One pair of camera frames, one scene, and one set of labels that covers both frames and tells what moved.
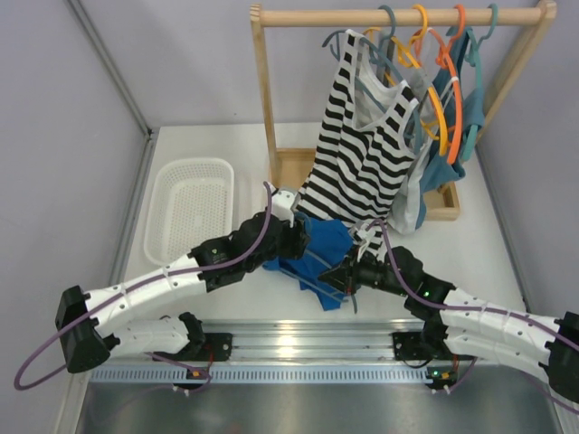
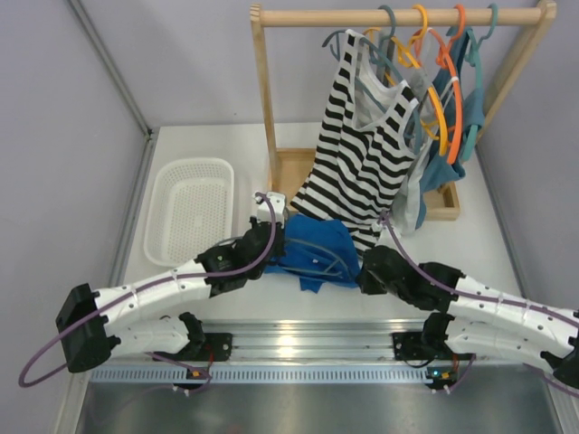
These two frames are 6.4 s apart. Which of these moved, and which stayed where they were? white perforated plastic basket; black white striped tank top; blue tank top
Moved: blue tank top
Stayed: white perforated plastic basket; black white striped tank top
